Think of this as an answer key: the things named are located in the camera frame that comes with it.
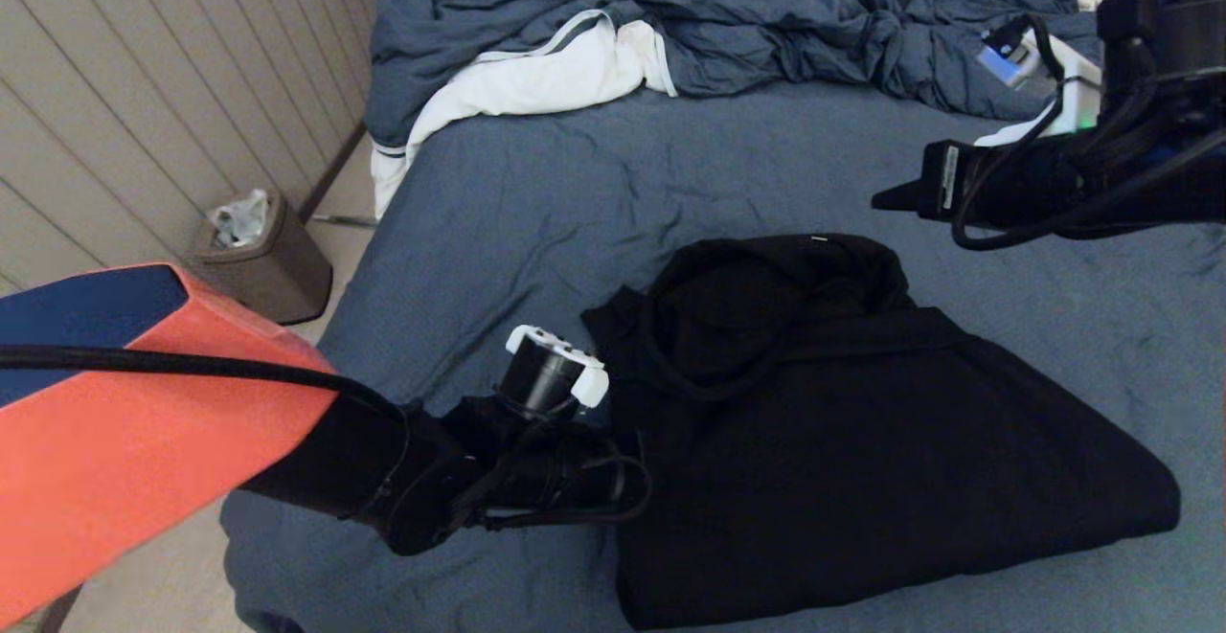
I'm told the white garment with dark stripe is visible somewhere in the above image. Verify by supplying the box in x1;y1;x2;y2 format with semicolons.
372;11;679;222

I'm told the white plastic bin bag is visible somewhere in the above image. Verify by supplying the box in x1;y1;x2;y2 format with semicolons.
209;189;271;249

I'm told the crumpled blue duvet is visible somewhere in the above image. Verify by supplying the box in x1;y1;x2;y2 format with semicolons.
364;0;1102;150

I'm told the blue bed sheet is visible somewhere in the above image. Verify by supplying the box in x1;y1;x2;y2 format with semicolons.
222;82;1226;633

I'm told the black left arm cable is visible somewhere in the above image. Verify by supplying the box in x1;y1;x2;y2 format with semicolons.
0;346;654;529

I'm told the black hooded sweatshirt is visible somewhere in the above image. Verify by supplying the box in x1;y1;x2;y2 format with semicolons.
580;234;1182;631

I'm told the brown trash bin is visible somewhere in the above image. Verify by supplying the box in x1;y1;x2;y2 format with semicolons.
187;191;333;326

